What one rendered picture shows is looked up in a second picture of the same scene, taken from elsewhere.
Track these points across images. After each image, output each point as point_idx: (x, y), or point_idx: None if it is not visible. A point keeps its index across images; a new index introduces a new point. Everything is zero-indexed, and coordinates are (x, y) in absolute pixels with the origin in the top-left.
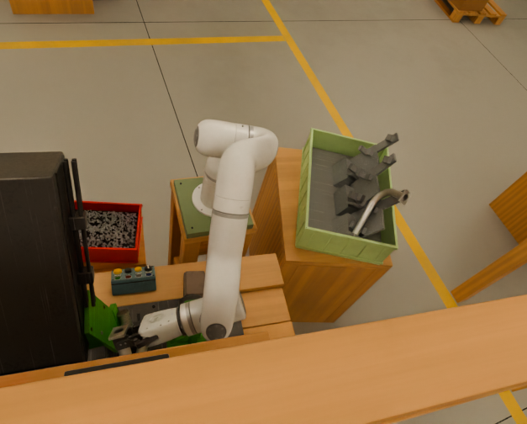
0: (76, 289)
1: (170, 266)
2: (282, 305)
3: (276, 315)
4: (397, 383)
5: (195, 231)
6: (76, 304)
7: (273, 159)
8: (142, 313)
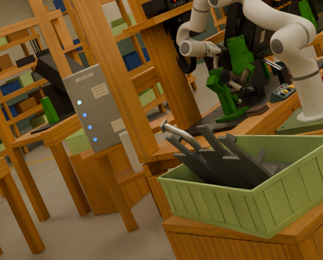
0: (232, 19)
1: (279, 104)
2: (207, 145)
3: (206, 143)
4: None
5: (296, 110)
6: (228, 22)
7: (209, 2)
8: (262, 102)
